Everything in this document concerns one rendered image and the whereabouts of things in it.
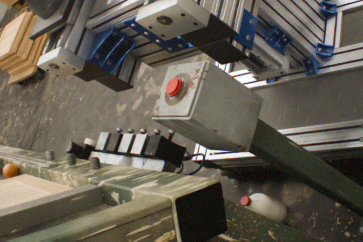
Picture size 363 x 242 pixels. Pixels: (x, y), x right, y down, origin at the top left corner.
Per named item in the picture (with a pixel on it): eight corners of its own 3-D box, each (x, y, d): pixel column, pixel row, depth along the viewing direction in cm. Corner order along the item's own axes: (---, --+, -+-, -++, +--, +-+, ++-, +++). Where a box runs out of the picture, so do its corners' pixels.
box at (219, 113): (267, 100, 101) (208, 58, 91) (251, 154, 97) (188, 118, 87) (227, 101, 110) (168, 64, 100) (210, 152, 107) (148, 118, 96)
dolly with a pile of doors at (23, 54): (64, 29, 437) (27, 8, 414) (44, 80, 418) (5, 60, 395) (35, 45, 482) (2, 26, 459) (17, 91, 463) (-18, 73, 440)
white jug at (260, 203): (290, 204, 177) (259, 188, 165) (283, 229, 174) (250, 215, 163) (270, 201, 184) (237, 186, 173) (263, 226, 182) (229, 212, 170)
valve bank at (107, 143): (230, 152, 129) (163, 114, 115) (214, 203, 125) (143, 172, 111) (126, 143, 167) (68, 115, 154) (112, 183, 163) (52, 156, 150)
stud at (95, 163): (103, 168, 117) (100, 156, 117) (94, 171, 116) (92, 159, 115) (98, 167, 119) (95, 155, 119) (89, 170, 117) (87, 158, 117)
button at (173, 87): (189, 80, 93) (181, 75, 92) (183, 99, 92) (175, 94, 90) (176, 81, 96) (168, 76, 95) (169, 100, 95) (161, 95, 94)
